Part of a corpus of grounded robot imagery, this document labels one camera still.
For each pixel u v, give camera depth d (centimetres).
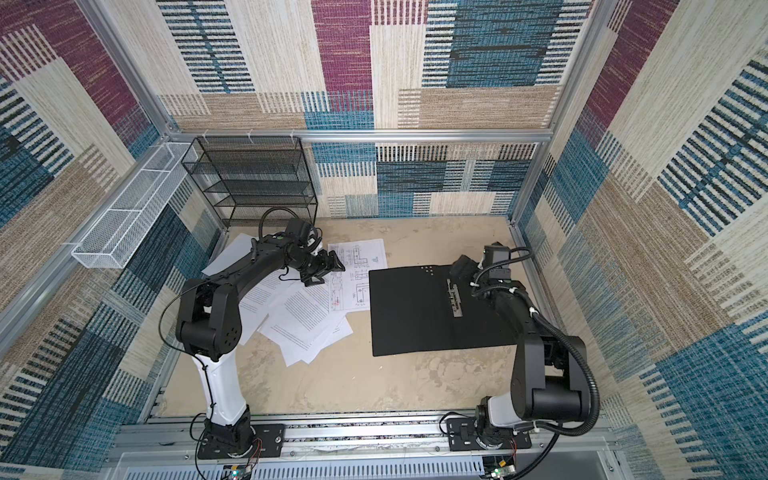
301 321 94
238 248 115
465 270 82
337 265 90
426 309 97
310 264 83
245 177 108
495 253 70
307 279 87
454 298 98
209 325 53
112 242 70
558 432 44
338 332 92
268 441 73
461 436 73
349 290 102
